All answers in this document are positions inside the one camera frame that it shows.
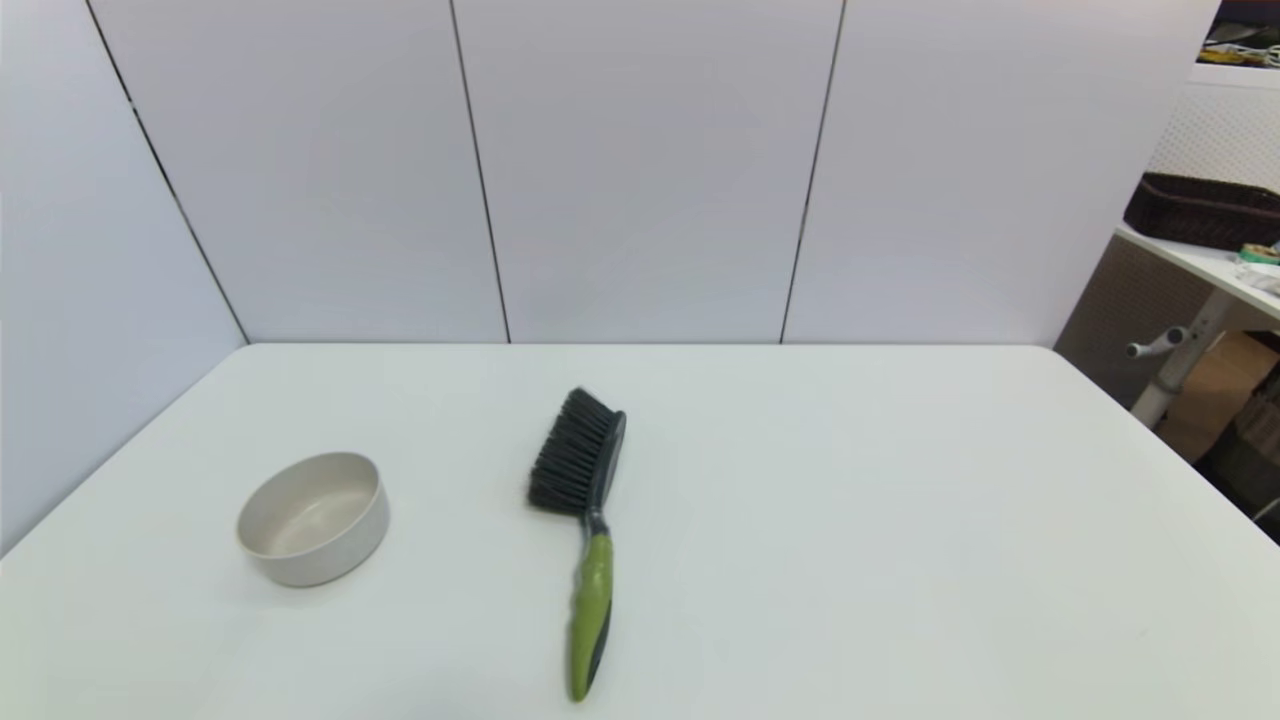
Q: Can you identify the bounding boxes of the white side table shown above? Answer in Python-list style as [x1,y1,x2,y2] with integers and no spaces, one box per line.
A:
[1114,225,1280,323]

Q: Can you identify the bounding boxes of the brown cardboard box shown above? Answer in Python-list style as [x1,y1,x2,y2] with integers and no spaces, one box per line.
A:
[1158,330,1280,464]

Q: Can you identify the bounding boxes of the beige round bowl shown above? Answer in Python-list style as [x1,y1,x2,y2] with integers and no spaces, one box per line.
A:
[236,452,391,588]

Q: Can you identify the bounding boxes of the cluttered shelf items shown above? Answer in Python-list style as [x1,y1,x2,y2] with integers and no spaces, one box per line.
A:
[1195,0,1280,68]

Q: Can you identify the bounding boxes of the white table leg with crank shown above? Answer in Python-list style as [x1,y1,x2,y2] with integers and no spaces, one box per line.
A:
[1126,289,1232,430]

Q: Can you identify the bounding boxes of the dark brown woven basket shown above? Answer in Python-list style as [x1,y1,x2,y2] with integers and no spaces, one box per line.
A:
[1123,172,1280,252]

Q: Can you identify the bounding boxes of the green handled black brush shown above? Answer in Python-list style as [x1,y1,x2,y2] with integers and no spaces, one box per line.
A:
[527,387,628,703]

